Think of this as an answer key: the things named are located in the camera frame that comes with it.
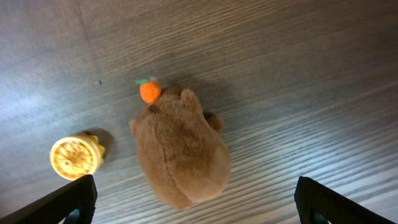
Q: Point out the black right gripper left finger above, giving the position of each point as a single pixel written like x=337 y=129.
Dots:
x=73 y=203

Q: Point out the yellow round fan toy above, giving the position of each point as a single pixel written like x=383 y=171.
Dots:
x=77 y=155

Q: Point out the brown plush capybara toy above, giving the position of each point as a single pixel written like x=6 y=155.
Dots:
x=179 y=146

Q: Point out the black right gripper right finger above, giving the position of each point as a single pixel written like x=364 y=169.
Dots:
x=317 y=204

